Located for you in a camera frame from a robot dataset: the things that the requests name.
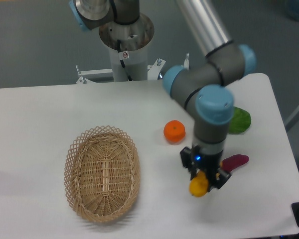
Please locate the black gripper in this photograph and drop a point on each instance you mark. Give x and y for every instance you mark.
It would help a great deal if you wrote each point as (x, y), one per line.
(193, 159)

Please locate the yellow mango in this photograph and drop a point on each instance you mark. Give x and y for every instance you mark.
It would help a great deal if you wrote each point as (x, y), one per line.
(198, 186)

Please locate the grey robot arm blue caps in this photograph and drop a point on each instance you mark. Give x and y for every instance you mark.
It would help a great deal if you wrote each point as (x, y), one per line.
(201, 92)

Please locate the purple sweet potato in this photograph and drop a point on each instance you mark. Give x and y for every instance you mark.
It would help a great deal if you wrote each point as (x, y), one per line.
(234, 162)

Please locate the orange tangerine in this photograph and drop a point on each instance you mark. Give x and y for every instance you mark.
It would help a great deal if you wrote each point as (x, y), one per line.
(174, 132)

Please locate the green bok choy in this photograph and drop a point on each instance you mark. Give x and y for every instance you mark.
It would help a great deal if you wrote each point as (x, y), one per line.
(240, 121)

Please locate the woven wicker basket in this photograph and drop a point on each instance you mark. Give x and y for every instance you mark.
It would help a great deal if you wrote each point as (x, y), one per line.
(102, 174)

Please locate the white metal base frame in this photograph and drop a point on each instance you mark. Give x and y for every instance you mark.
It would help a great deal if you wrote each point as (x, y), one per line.
(106, 75)

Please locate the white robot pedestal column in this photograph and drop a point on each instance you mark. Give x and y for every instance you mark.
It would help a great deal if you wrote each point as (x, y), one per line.
(128, 48)

